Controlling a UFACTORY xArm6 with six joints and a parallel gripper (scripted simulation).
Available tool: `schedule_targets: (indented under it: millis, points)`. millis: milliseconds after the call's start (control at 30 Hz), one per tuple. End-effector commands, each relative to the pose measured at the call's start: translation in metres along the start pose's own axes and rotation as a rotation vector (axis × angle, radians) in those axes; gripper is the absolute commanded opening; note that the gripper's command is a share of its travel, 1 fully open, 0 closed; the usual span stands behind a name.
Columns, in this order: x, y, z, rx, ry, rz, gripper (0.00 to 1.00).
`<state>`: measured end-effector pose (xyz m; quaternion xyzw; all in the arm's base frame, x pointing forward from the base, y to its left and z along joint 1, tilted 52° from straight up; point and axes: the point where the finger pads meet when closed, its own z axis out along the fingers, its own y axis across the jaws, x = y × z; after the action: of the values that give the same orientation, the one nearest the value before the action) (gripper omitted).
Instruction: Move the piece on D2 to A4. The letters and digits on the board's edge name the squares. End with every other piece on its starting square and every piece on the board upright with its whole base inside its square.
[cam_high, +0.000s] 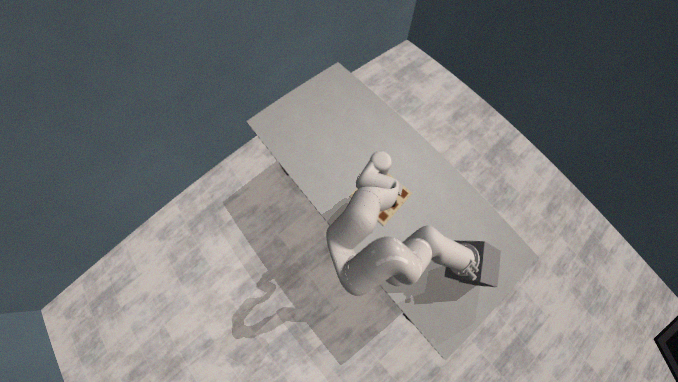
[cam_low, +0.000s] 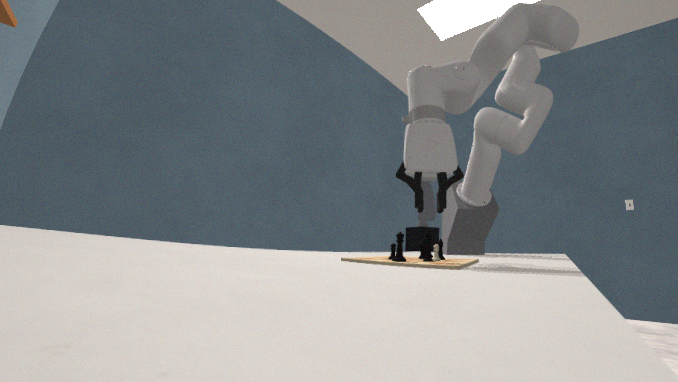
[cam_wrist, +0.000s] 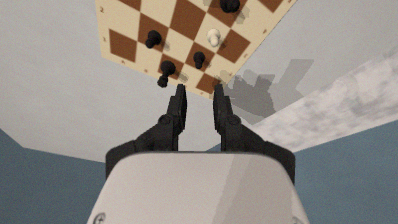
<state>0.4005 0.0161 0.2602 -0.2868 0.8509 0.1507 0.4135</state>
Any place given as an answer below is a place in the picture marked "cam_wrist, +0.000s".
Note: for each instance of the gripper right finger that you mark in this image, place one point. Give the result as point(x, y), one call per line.
point(229, 126)

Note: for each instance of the cream and brown chessboard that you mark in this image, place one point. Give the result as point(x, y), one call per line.
point(183, 25)

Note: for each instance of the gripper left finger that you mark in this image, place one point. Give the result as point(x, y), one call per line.
point(162, 137)

